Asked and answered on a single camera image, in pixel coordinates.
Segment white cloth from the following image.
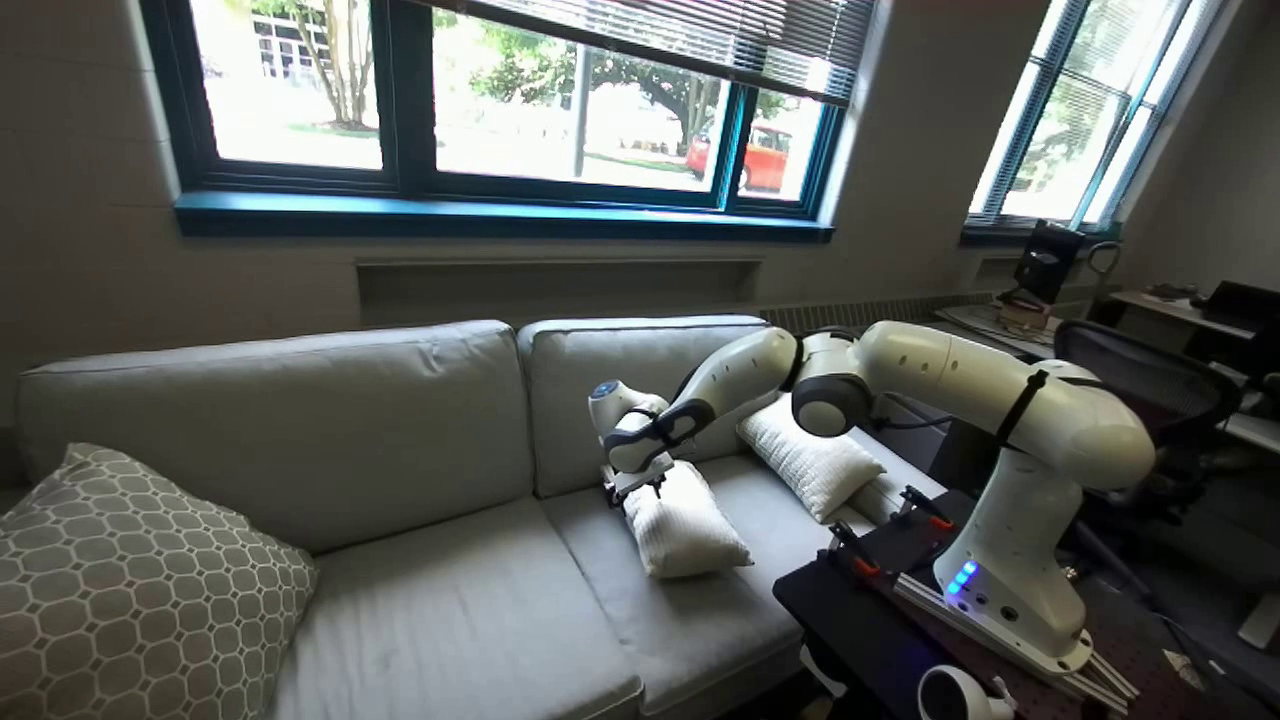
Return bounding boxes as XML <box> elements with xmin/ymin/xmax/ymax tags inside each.
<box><xmin>612</xmin><ymin>452</ymin><xmax>757</xmax><ymax>583</ymax></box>

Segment red black clamp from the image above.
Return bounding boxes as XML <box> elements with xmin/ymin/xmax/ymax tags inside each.
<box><xmin>897</xmin><ymin>478</ymin><xmax>967</xmax><ymax>540</ymax></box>
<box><xmin>826</xmin><ymin>522</ymin><xmax>901</xmax><ymax>586</ymax></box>

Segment white ribbed cushion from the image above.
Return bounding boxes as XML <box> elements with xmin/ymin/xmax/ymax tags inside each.
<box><xmin>736</xmin><ymin>397</ymin><xmax>891</xmax><ymax>526</ymax></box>

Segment black camera box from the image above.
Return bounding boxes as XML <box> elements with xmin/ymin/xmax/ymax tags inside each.
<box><xmin>1014</xmin><ymin>221</ymin><xmax>1097</xmax><ymax>307</ymax></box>

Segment light grey two-seat sofa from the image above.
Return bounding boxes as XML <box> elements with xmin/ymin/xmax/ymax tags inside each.
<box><xmin>11</xmin><ymin>311</ymin><xmax>937</xmax><ymax>720</ymax></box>

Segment teal framed side window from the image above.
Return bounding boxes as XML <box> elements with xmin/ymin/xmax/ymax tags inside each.
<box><xmin>959</xmin><ymin>0</ymin><xmax>1251</xmax><ymax>249</ymax></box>

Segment dark window blinds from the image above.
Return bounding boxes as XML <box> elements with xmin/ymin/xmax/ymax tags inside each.
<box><xmin>433</xmin><ymin>0</ymin><xmax>875</xmax><ymax>109</ymax></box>

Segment black robot table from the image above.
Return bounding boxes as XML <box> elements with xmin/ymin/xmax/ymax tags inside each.
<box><xmin>768</xmin><ymin>483</ymin><xmax>1163</xmax><ymax>720</ymax></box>

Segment black desk device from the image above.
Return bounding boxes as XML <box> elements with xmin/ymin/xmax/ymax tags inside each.
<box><xmin>1198</xmin><ymin>275</ymin><xmax>1280</xmax><ymax>334</ymax></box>

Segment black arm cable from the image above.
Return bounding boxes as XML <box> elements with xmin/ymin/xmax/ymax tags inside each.
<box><xmin>992</xmin><ymin>368</ymin><xmax>1064</xmax><ymax>455</ymax></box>

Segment grey sofa back cushion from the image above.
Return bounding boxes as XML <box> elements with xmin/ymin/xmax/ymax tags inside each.
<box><xmin>518</xmin><ymin>311</ymin><xmax>780</xmax><ymax>502</ymax></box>
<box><xmin>11</xmin><ymin>317</ymin><xmax>540</xmax><ymax>556</ymax></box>

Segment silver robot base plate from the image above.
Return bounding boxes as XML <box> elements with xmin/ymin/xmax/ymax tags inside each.
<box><xmin>885</xmin><ymin>562</ymin><xmax>1147</xmax><ymax>713</ymax></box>

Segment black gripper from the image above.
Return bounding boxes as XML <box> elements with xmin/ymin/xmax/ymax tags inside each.
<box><xmin>601</xmin><ymin>445</ymin><xmax>669</xmax><ymax>513</ymax></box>

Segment white mug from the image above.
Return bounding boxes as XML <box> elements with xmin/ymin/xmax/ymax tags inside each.
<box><xmin>911</xmin><ymin>658</ymin><xmax>1020</xmax><ymax>720</ymax></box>

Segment lattice patterned cushion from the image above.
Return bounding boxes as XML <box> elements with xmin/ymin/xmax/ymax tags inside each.
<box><xmin>0</xmin><ymin>439</ymin><xmax>319</xmax><ymax>720</ymax></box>

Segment parked red car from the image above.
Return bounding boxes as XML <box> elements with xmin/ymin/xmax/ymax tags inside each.
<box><xmin>679</xmin><ymin>121</ymin><xmax>792</xmax><ymax>197</ymax></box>

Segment black office chair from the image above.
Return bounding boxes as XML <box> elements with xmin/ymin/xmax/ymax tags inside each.
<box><xmin>1053</xmin><ymin>317</ymin><xmax>1243</xmax><ymax>534</ymax></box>

